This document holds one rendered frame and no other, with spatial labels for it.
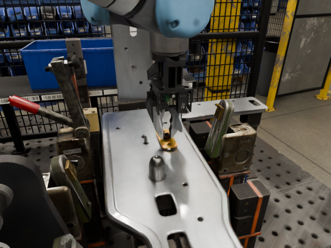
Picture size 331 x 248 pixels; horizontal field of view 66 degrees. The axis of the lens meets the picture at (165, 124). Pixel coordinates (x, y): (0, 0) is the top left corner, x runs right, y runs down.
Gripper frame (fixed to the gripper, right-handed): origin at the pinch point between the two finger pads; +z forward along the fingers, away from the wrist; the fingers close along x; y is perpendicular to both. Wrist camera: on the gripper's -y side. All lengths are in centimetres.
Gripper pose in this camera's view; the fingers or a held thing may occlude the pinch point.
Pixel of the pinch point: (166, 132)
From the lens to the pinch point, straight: 62.2
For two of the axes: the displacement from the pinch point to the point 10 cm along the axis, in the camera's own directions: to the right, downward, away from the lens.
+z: -0.1, 8.7, 4.9
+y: 2.4, 4.8, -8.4
